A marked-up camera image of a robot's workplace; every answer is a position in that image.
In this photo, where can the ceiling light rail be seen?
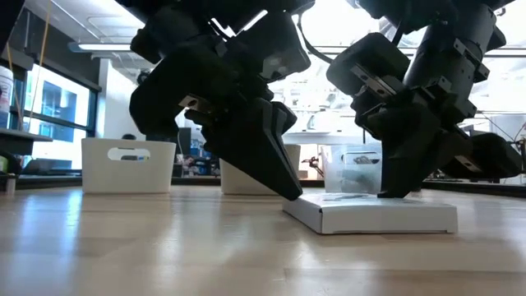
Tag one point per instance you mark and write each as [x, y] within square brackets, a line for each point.
[102, 47]

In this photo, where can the white acer box black print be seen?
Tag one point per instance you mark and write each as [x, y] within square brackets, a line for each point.
[370, 218]

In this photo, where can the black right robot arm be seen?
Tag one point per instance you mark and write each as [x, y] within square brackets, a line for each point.
[460, 49]

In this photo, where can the black aluminium table frame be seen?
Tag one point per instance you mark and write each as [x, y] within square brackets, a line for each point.
[193, 181]

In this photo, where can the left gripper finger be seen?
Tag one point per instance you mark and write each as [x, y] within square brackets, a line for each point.
[285, 123]
[246, 140]

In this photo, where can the grey plastic bin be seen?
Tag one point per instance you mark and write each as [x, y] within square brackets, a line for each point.
[238, 181]

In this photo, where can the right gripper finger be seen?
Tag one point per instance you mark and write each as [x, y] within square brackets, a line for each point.
[392, 156]
[419, 152]

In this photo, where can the white yellow wipes canister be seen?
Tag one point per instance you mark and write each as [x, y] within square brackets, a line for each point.
[5, 98]

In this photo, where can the clear plastic bin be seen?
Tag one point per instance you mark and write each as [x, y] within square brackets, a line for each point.
[337, 177]

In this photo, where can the small background robot arm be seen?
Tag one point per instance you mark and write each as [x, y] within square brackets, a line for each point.
[314, 164]

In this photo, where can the dark side desk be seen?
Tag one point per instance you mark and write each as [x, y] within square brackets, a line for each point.
[24, 137]

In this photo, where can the white plastic bin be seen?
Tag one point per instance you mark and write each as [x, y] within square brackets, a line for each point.
[160, 172]

